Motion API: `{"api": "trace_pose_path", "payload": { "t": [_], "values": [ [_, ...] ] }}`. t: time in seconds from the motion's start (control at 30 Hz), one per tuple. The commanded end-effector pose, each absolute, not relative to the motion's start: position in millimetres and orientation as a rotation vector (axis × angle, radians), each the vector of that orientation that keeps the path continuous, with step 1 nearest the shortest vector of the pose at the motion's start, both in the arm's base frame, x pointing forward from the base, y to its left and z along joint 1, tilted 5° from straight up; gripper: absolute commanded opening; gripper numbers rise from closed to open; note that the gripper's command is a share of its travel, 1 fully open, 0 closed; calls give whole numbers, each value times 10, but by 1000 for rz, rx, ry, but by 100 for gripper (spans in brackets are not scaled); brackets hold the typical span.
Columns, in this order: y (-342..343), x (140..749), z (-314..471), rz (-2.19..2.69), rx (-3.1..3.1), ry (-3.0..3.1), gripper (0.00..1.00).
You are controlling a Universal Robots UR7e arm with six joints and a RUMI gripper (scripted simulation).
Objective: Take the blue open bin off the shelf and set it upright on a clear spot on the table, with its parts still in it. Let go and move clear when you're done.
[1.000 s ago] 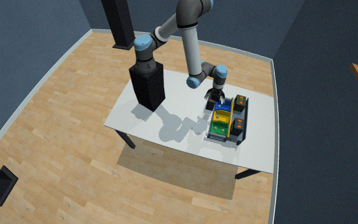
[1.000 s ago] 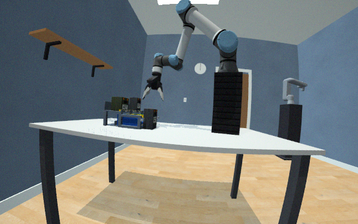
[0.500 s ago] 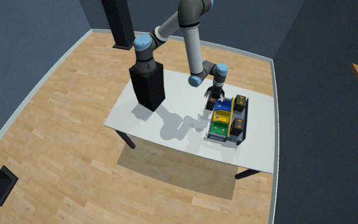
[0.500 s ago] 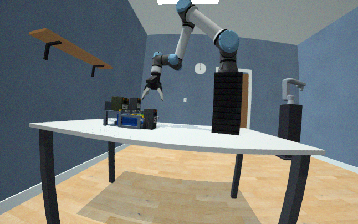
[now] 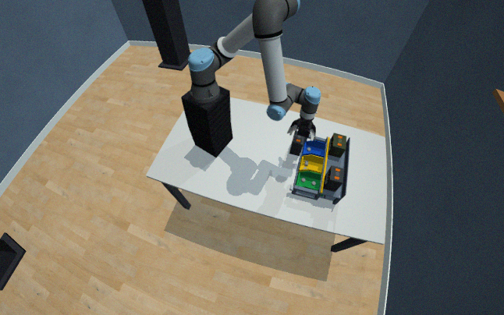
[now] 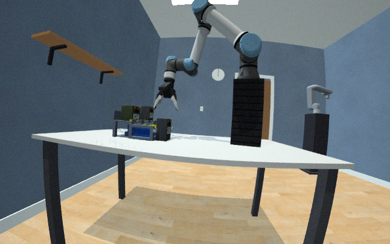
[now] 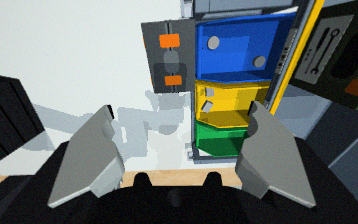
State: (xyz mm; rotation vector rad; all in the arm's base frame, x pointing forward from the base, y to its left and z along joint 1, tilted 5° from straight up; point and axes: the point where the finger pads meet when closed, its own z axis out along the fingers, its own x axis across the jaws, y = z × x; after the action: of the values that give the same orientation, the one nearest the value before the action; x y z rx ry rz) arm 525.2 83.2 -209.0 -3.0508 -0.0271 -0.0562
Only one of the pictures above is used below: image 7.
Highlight yellow open bin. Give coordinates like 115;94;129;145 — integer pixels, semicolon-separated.
195;80;271;128

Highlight green open bin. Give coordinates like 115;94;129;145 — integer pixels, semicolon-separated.
195;117;249;157

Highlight yellow flat bar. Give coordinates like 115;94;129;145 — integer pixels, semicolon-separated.
269;0;325;115

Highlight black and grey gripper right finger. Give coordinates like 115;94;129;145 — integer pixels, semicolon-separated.
235;101;358;224

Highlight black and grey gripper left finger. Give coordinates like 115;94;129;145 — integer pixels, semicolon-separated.
0;105;125;224

